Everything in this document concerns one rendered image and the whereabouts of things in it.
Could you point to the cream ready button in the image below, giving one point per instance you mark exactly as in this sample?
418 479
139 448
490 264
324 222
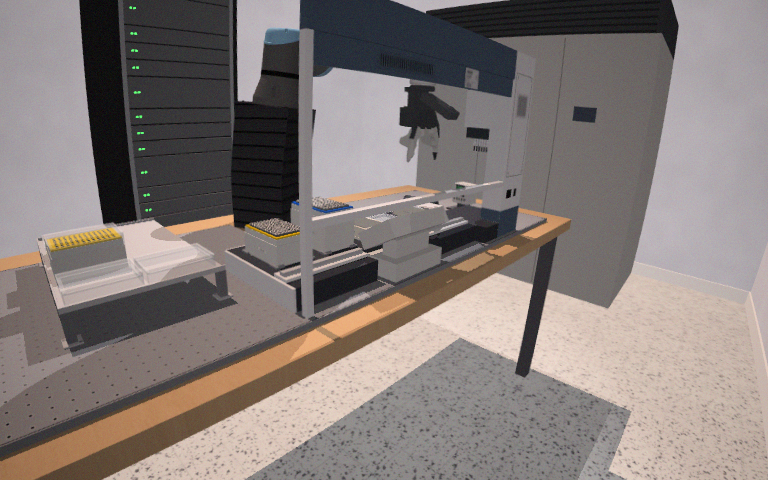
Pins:
464 200

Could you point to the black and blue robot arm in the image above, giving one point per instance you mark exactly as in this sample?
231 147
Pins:
279 81

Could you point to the beige one-well reservoir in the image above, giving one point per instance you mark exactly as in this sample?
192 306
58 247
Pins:
363 224

